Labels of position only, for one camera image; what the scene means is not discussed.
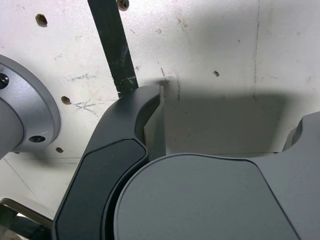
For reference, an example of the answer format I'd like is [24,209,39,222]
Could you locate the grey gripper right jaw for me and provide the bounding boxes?
[113,111,320,240]

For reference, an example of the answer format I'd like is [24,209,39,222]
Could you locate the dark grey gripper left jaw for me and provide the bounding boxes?
[51,84,167,240]

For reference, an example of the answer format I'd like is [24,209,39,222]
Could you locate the dark flat box grey rim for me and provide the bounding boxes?
[0,197,55,240]

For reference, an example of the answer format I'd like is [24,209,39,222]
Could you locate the black tape strip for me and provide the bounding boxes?
[87,0,140,100]

